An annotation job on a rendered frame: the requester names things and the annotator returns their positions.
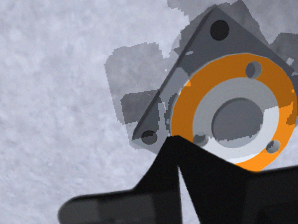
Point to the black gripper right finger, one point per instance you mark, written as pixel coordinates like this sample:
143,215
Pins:
225,193

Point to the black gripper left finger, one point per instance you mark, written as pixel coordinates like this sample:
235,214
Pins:
155,199

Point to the orange round plate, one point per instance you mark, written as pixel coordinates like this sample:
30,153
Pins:
224,78

